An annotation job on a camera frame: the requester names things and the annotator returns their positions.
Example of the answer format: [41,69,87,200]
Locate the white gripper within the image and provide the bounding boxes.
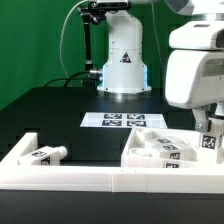
[165,21,224,132]

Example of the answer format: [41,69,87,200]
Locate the white square tabletop panel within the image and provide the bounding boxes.
[121,127,224,168]

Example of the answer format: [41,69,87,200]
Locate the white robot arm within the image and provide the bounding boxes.
[96,0,224,132]

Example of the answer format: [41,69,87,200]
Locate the white sheet with fiducial tags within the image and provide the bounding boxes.
[80,112,167,128]

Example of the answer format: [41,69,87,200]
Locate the black cables on table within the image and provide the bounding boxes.
[43,70,92,88]

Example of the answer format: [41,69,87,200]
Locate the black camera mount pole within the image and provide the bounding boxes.
[78,2,106,88]

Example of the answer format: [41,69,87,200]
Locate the white cable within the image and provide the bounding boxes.
[59,0,91,79]

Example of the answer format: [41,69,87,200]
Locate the white U-shaped fence wall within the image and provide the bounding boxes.
[0,133,224,194]

